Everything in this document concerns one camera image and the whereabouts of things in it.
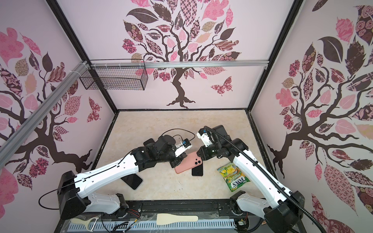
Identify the beige wooden spatula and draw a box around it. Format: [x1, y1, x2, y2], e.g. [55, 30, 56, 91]
[156, 213, 199, 226]

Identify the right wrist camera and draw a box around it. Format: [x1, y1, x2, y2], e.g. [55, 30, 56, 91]
[197, 129, 213, 147]

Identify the aluminium rail back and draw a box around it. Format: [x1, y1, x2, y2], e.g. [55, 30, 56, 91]
[90, 60, 269, 69]

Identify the pink phone case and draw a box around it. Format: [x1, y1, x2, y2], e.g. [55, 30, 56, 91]
[175, 152, 203, 174]

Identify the green candy bag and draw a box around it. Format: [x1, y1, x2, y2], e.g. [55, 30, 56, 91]
[217, 163, 250, 192]

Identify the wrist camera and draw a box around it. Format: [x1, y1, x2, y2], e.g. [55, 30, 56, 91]
[175, 139, 192, 157]
[197, 129, 213, 147]

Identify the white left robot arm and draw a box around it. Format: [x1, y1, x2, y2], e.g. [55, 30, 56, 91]
[57, 135, 192, 220]

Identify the aluminium rail left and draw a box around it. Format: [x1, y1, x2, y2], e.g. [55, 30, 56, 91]
[1, 61, 89, 168]

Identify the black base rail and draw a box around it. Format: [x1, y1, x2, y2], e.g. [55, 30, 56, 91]
[55, 199, 264, 233]

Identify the black vertical frame post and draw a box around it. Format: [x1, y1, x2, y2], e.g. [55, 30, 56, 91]
[46, 0, 119, 114]

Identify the white peeler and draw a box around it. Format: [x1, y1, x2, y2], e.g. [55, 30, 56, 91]
[71, 217, 99, 232]

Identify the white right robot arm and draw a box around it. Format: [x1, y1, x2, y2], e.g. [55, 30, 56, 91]
[197, 125, 306, 233]

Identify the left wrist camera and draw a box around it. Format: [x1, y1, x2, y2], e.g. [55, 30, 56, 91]
[175, 139, 192, 157]

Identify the black smartphone on table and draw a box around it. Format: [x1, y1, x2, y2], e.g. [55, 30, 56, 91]
[121, 174, 143, 190]

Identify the black wire basket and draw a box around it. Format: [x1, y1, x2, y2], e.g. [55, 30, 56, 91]
[80, 58, 148, 91]

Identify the white slotted cable duct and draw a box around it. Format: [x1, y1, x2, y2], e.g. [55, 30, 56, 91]
[66, 219, 236, 232]

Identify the purple smartphone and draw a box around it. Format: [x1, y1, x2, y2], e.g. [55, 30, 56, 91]
[191, 164, 204, 177]

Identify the aluminium rail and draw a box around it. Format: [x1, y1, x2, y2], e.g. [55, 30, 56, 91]
[90, 60, 269, 69]
[1, 61, 89, 168]

